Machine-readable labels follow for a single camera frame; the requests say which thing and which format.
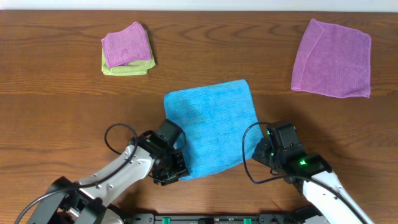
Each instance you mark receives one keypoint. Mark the folded purple cloth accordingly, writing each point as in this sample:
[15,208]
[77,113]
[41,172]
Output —
[128,45]

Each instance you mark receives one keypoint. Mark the folded green cloth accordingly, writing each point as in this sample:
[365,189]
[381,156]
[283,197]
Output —
[138,67]

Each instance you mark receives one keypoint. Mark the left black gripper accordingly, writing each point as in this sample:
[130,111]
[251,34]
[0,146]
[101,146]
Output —
[178,165]

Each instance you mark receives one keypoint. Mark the blue microfiber cloth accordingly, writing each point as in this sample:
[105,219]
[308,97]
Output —
[219,122]

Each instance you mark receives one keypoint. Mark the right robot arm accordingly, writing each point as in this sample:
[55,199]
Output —
[314,178]

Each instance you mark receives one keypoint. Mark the large purple cloth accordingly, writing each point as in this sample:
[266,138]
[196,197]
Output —
[333,60]

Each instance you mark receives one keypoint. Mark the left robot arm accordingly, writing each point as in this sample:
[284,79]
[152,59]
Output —
[89,200]

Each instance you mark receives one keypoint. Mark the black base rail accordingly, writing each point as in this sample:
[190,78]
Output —
[264,218]

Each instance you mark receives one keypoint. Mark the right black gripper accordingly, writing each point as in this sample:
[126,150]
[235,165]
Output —
[261,152]

